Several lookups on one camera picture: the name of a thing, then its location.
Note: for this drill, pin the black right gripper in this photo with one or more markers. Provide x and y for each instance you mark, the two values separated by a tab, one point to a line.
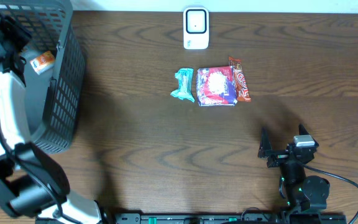
265	151

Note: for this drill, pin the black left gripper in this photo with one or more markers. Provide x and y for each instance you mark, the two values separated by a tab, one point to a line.
4	34

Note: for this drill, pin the orange white snack packet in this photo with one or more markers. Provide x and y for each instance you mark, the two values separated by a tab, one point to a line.
43	62

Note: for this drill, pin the orange chocolate bar wrapper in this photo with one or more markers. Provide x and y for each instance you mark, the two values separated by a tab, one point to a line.
242	90

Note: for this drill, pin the pink purple snack packet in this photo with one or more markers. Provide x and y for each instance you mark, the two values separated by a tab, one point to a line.
215	86

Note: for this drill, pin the teal snack wrapper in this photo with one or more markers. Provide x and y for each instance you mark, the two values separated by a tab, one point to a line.
184	77

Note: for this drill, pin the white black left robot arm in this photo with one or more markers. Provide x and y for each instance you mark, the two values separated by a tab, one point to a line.
32	184

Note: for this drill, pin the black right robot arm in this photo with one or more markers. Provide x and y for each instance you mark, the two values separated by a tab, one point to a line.
303	193

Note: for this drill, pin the white barcode scanner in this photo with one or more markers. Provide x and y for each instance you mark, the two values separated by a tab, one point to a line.
195	28

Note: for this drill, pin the dark grey plastic basket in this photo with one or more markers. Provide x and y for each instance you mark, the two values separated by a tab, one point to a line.
51	99

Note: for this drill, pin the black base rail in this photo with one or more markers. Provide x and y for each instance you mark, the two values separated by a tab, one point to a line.
249	217

